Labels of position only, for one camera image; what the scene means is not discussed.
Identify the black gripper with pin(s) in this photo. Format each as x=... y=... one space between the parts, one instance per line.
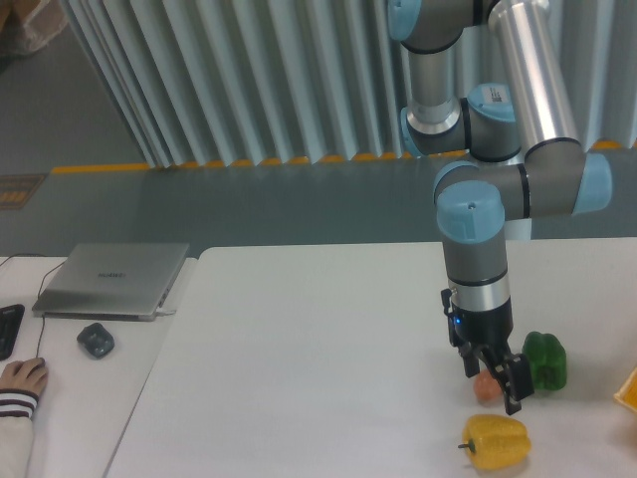
x=483 y=335

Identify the yellow bell pepper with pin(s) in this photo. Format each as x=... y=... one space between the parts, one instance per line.
x=493 y=442

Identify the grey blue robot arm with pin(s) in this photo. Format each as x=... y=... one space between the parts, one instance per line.
x=523 y=160

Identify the white striped sleeve forearm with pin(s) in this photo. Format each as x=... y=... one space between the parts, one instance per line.
x=17 y=432

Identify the green bell pepper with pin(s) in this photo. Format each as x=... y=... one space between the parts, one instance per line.
x=548 y=361

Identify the person's hand on mouse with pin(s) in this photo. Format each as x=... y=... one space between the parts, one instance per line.
x=29 y=376

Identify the brown egg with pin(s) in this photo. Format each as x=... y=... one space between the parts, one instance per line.
x=485 y=387

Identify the silver closed laptop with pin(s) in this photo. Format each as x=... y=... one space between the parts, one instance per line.
x=113 y=281

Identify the black earbuds case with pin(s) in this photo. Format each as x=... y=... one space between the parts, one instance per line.
x=96 y=340

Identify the grey folding partition screen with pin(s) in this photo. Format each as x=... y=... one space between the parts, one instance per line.
x=255 y=80

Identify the black keyboard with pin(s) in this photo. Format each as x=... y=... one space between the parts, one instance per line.
x=10 y=323

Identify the cardboard box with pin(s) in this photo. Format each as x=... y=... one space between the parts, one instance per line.
x=29 y=26

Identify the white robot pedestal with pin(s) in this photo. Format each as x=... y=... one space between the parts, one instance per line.
x=518 y=230

